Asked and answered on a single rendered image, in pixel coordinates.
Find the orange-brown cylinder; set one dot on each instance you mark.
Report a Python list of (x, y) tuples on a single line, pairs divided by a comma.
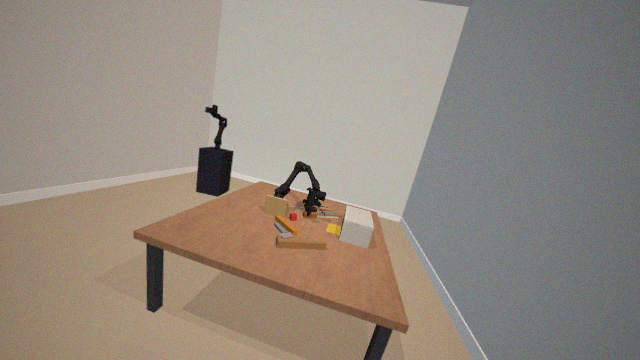
[(314, 215)]

